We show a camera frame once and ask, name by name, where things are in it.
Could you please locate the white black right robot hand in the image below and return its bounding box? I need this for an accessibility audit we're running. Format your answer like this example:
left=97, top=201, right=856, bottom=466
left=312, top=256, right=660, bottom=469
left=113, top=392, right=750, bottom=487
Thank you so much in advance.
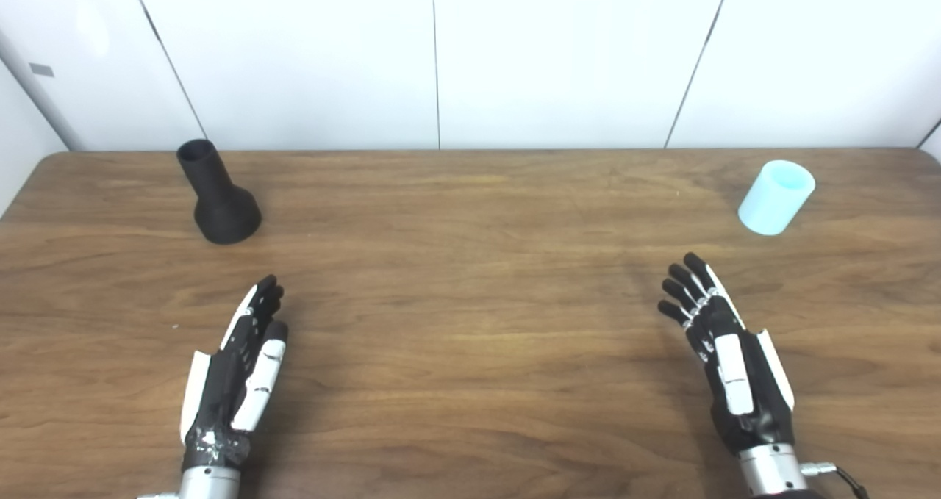
left=658, top=252, right=796, bottom=454

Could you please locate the light blue cylinder cup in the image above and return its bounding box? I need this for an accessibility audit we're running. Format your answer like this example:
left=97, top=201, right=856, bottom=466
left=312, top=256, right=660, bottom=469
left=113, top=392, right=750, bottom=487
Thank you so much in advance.
left=737, top=159, right=817, bottom=237

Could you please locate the black funnel-shaped nozzle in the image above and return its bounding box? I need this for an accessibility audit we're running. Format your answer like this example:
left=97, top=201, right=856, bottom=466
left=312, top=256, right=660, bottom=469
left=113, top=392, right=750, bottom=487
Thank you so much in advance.
left=176, top=139, right=262, bottom=245

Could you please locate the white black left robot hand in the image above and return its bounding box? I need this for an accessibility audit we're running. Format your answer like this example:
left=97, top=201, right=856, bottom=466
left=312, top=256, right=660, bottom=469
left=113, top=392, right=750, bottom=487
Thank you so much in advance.
left=180, top=275, right=289, bottom=470

